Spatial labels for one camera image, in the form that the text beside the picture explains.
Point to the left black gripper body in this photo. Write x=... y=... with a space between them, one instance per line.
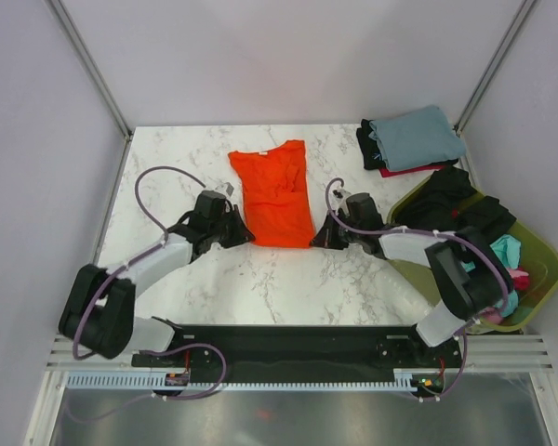
x=220 y=229

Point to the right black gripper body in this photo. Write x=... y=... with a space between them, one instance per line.
x=346 y=236

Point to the orange t shirt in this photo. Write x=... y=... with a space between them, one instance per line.
x=275 y=195

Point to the black t shirt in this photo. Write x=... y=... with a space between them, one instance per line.
x=448 y=202
x=372 y=157

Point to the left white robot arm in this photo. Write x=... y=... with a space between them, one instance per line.
x=99 y=315

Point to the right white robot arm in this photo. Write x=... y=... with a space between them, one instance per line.
x=468 y=276

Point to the red folded t shirt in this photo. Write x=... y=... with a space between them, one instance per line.
x=385 y=172

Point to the black folded t shirt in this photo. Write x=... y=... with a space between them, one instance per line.
x=372 y=157

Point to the grey-blue folded t shirt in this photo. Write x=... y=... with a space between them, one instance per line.
x=417 y=138

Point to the teal t shirt in bin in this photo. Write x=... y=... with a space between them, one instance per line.
x=508 y=251

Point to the pink garment in bin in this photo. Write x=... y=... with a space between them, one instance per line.
x=516 y=283

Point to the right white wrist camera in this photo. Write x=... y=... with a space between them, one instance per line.
x=340 y=197

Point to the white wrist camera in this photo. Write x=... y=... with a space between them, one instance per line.
x=340 y=197
x=225 y=188

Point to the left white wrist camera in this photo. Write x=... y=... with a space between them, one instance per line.
x=225 y=188

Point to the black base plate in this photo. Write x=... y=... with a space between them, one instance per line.
x=300 y=354

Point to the right aluminium frame post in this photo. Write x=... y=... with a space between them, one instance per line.
x=502 y=51

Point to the aluminium frame post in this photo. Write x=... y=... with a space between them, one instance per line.
x=81 y=50
x=502 y=51

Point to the white slotted cable duct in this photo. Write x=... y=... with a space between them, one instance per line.
x=162 y=381

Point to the left aluminium frame post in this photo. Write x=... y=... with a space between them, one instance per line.
x=81 y=50

